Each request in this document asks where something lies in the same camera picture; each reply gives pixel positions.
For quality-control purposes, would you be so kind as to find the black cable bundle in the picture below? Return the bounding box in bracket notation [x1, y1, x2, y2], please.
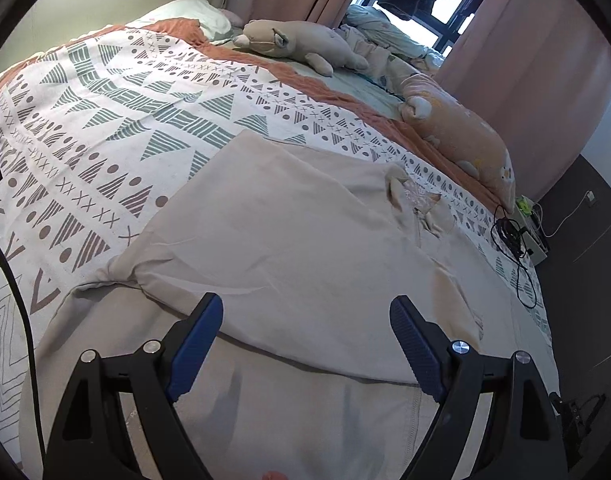
[490, 202, 541, 308]

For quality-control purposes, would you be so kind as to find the white patterned blanket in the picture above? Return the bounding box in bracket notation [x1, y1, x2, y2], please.
[0, 17, 553, 461]

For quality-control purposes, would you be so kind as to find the white pillow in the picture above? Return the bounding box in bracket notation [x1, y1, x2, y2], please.
[146, 0, 232, 41]

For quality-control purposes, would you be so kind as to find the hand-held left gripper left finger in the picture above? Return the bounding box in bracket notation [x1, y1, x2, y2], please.
[42, 292, 224, 480]

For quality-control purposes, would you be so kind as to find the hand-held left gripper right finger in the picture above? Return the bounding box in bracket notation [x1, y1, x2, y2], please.
[389, 295, 570, 480]

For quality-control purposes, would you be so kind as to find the window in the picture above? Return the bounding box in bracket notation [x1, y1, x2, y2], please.
[353, 0, 503, 56]

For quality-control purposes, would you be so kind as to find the light blue bedding pile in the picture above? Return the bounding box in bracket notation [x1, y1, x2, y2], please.
[335, 4, 443, 96]

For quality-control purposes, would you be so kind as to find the grey plush animal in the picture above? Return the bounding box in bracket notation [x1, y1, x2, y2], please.
[233, 19, 370, 78]

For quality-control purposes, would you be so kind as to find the white storage box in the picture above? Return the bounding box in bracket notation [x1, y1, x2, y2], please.
[515, 200, 551, 266]

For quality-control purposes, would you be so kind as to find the beige garment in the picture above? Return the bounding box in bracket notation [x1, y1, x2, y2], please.
[33, 130, 486, 480]

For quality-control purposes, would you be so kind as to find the black stand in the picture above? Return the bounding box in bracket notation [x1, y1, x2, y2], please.
[548, 390, 609, 466]

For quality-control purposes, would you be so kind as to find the long black cable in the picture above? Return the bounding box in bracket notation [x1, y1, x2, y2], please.
[0, 230, 39, 401]

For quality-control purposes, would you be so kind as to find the white wall cable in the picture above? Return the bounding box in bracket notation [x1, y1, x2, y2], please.
[540, 190, 599, 238]

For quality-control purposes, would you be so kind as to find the pink plush pillow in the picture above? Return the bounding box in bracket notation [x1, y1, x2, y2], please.
[399, 72, 517, 213]

